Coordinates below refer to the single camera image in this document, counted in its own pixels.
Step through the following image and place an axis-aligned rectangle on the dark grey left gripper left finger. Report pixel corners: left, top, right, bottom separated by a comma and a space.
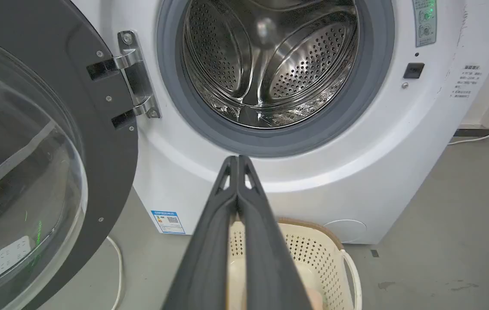
161, 155, 238, 310

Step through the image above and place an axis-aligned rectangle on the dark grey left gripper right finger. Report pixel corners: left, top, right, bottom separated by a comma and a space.
238, 155, 314, 310

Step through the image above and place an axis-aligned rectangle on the white front-load washing machine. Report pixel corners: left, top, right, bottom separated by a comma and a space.
71, 0, 489, 245

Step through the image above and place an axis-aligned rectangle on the washer door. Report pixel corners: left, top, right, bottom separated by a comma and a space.
0, 0, 139, 310

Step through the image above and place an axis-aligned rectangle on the cream perforated laundry basket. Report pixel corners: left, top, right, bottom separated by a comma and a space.
228, 218, 362, 310

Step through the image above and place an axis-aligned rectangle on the white cable on floor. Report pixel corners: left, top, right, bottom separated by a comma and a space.
106, 236, 124, 310

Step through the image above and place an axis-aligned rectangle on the white power cable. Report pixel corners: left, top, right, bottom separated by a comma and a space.
448, 125, 489, 146

